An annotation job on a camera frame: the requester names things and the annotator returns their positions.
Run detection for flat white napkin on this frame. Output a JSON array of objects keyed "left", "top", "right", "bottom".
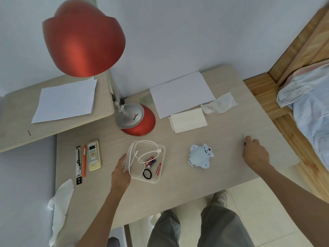
[{"left": 168, "top": 108, "right": 208, "bottom": 134}]

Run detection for beige desk shelf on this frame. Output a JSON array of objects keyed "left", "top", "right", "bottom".
[{"left": 0, "top": 72, "right": 115, "bottom": 153}]

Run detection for person's right hand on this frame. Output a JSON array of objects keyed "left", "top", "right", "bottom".
[{"left": 242, "top": 136, "right": 272, "bottom": 174}]

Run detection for white cable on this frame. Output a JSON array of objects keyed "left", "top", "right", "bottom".
[{"left": 127, "top": 140, "right": 165, "bottom": 180}]

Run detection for pink pillow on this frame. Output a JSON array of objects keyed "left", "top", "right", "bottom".
[{"left": 285, "top": 61, "right": 329, "bottom": 85}]

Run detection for crumpled white tissue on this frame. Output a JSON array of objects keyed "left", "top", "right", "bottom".
[{"left": 200, "top": 92, "right": 239, "bottom": 116}]

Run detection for light blue toy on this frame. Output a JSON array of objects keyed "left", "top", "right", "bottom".
[{"left": 188, "top": 143, "right": 215, "bottom": 169}]

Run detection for orange pen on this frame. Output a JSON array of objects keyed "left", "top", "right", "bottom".
[{"left": 82, "top": 144, "right": 87, "bottom": 178}]

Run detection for blue striped pillow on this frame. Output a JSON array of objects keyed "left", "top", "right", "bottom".
[{"left": 276, "top": 67, "right": 329, "bottom": 108}]

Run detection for clear plastic container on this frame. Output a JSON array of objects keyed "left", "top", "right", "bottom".
[{"left": 122, "top": 141, "right": 166, "bottom": 184}]

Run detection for wooden bed frame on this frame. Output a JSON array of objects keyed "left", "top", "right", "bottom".
[{"left": 243, "top": 3, "right": 329, "bottom": 203}]

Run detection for person's grey shoe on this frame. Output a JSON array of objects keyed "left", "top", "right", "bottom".
[{"left": 212, "top": 190, "right": 229, "bottom": 208}]

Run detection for black pen package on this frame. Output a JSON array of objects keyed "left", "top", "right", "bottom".
[{"left": 75, "top": 145, "right": 83, "bottom": 186}]

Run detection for person's left hand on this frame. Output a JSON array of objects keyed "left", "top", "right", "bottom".
[{"left": 111, "top": 154, "right": 132, "bottom": 197}]

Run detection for white paper sheet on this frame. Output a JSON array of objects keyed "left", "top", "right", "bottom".
[{"left": 149, "top": 71, "right": 216, "bottom": 119}]

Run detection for light blue striped bedsheet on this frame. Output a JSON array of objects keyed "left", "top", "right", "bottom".
[{"left": 292, "top": 82, "right": 329, "bottom": 173}]

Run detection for person's right forearm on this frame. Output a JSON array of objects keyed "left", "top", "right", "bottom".
[{"left": 257, "top": 164, "right": 329, "bottom": 247}]

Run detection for long white tissue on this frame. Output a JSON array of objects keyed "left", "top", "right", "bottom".
[{"left": 48, "top": 178, "right": 75, "bottom": 247}]

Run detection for white paper stack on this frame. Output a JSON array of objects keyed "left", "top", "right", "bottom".
[{"left": 31, "top": 77, "right": 98, "bottom": 124}]

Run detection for cream remote control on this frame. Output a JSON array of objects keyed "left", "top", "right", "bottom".
[{"left": 86, "top": 140, "right": 102, "bottom": 172}]

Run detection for person's left forearm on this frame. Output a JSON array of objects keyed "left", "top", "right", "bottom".
[{"left": 76, "top": 187, "right": 129, "bottom": 247}]

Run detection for person's grey trousers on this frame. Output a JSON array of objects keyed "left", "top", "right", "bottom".
[{"left": 146, "top": 205, "right": 255, "bottom": 247}]

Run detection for red desk lamp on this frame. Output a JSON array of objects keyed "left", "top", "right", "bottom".
[{"left": 42, "top": 0, "right": 157, "bottom": 137}]

